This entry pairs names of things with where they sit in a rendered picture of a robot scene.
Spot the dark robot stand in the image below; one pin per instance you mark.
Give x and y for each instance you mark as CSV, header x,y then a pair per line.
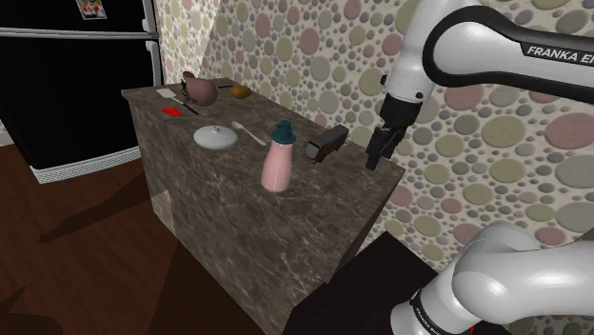
x,y
362,287

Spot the white round lid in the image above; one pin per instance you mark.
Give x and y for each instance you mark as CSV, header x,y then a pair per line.
x,y
215,137

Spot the black fridge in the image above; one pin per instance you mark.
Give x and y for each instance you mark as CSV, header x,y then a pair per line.
x,y
69,92

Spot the brown pink rounded pot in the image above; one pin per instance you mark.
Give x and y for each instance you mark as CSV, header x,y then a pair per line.
x,y
202,90

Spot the brown and black toy bus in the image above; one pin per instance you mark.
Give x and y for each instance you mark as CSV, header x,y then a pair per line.
x,y
325,143

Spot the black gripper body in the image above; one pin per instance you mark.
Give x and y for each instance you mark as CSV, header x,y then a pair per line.
x,y
399,113

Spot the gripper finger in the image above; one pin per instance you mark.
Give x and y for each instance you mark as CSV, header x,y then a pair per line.
x,y
394,141
373,155

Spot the white spoon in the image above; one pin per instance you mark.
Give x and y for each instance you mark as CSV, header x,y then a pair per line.
x,y
248,133

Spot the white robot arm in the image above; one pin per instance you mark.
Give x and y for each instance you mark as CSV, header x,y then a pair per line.
x,y
487,51

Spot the pink bottle with teal cap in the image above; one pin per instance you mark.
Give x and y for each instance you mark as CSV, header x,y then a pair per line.
x,y
277,164

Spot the red card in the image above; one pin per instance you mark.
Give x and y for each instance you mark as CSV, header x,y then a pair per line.
x,y
171,112

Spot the brown oval object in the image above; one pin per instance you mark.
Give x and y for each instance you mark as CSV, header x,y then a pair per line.
x,y
241,92

